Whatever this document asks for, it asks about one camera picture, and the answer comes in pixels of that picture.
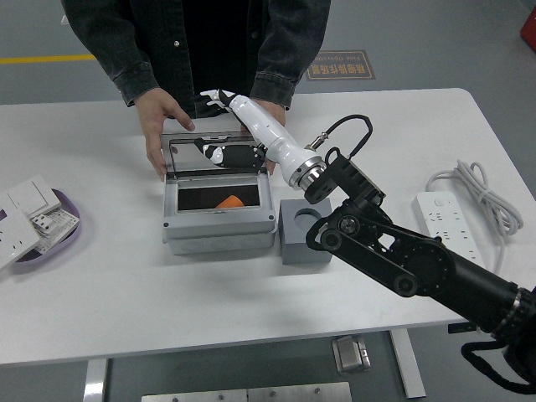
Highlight person's left hand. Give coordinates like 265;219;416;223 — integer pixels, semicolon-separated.
239;98;289;177

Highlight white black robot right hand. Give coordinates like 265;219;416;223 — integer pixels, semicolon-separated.
193;88;322;188

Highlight person's right hand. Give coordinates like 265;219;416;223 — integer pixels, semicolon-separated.
134;87;197;182

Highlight orange cylinder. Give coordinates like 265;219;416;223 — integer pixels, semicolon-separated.
215;194;245;209

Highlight grey electrical box clear lid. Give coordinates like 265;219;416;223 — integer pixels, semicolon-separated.
160;131;277;256

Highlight grey cube with round hole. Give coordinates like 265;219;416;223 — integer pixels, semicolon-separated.
277;198;335;265

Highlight person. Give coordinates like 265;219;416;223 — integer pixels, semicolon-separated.
60;0;332;121

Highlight purple oval tray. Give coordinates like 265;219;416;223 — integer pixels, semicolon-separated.
8;188;81;274

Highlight white socket modules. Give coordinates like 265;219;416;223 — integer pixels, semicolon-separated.
27;207;80;255

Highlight large white socket panel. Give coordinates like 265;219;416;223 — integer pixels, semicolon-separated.
0;208;42;271

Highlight white power strip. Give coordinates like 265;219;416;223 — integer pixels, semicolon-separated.
412;191;487;269

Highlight silver metal floor hatch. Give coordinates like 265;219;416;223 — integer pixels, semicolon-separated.
332;334;373;374

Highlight flat steel plate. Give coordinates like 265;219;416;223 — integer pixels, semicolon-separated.
141;381;353;402

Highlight red object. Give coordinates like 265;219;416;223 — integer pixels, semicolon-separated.
518;7;536;45

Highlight white table leg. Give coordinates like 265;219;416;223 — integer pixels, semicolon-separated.
389;329;427;399
82;358;109;402

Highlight white switch panel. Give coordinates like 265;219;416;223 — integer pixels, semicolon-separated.
7;175;62;219

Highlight white power strip cord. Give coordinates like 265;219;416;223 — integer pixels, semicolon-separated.
425;158;525;273

